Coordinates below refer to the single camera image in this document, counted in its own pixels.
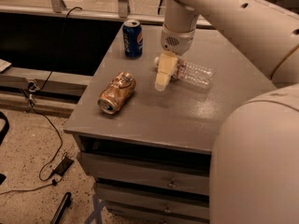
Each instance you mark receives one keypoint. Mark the grey drawer cabinet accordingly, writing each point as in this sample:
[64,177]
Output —
[151,159]

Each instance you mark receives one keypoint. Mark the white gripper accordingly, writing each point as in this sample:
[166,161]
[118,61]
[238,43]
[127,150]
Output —
[177,43]

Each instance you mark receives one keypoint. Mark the blue pepsi can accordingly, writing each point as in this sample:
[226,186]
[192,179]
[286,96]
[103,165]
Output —
[132,39]

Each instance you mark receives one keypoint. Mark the white paper at left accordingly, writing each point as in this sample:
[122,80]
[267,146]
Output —
[4,65]

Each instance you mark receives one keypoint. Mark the crushed gold soda can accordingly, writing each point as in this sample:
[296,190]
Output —
[117,92]

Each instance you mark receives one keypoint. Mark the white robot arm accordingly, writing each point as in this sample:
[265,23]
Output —
[254,170]

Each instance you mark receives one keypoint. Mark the black bar on floor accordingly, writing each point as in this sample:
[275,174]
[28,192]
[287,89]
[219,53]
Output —
[65,202]

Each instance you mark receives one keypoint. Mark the metal railing frame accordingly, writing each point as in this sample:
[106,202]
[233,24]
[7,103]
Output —
[146,11]

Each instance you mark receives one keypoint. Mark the clear plastic water bottle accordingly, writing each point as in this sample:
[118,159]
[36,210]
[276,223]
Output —
[192,73]

